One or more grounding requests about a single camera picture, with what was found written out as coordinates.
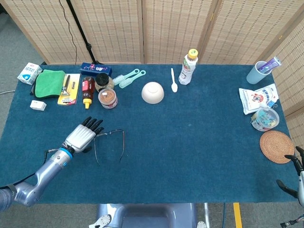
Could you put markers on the mint green scrub brush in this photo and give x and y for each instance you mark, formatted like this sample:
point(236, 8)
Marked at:
point(118, 79)
point(126, 83)

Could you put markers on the clear tub of coloured clips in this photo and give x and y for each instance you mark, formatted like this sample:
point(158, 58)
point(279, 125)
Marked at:
point(264, 118)

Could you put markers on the white plastic spoon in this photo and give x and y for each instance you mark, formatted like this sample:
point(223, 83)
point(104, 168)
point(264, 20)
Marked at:
point(174, 87)

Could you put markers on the purple toothpaste tube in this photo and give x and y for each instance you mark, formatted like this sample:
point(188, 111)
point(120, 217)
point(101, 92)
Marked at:
point(272, 64)

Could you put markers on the black tripod stand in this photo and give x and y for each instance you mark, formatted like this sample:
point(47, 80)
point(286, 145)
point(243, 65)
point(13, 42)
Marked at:
point(82, 33)

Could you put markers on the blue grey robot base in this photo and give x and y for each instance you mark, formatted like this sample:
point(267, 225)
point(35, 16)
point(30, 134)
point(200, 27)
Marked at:
point(147, 216)

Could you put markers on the thin-framed eyeglasses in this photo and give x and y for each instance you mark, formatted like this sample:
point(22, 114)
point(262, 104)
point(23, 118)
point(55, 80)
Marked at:
point(115, 132)

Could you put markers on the glass jar with black lid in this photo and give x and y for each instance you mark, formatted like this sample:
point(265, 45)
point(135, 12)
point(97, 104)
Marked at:
point(102, 79)

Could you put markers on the blue binder clip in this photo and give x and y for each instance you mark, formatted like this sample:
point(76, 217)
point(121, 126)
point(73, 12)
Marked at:
point(271, 103)

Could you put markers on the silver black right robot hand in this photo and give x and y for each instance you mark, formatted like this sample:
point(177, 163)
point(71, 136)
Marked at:
point(301, 185)

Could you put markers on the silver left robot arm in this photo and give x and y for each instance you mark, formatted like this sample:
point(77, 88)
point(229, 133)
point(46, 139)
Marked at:
point(47, 168)

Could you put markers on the dark blue printed box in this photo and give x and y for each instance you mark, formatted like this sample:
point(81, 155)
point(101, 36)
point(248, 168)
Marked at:
point(95, 69)

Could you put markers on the clear jar with red label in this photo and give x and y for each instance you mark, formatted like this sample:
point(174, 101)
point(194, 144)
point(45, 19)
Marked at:
point(108, 97)

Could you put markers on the honey bottle with yellow cap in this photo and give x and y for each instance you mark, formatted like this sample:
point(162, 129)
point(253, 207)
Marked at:
point(88, 91)

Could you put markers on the beige upturned bowl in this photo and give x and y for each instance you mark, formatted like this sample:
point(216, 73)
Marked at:
point(152, 92)

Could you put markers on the razor in yellow card pack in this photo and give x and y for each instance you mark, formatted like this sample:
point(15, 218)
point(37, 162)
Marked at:
point(71, 95)

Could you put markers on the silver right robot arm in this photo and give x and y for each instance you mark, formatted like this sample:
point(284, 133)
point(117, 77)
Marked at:
point(292, 222)

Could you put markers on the white drink bottle yellow cap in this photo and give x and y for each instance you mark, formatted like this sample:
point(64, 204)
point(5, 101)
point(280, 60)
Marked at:
point(186, 73)

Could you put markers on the metal table leg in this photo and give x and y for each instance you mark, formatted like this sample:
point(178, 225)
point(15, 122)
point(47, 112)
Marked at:
point(207, 216)

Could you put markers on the round woven rattan coaster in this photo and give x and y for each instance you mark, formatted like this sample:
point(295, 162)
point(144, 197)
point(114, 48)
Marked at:
point(276, 147)

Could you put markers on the green microfibre towel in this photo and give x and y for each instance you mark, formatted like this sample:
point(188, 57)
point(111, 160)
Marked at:
point(48, 83)

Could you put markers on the blue carpet table cloth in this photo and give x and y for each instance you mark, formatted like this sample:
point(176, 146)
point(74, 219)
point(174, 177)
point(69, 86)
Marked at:
point(166, 142)

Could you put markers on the light blue plastic cup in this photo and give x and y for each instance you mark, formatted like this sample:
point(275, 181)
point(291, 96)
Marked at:
point(254, 76)

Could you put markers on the white blue milk carton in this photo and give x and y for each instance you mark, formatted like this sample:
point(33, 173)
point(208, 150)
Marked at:
point(28, 73)

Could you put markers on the small white box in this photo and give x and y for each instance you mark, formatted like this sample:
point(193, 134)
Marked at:
point(38, 105)

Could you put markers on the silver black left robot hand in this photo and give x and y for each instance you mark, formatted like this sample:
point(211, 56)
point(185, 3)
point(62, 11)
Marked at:
point(79, 139)

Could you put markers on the bamboo folding screen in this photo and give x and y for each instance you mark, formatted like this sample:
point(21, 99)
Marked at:
point(166, 28)

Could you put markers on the white printed salt bag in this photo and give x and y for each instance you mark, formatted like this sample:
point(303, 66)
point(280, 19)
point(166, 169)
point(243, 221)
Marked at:
point(254, 98)

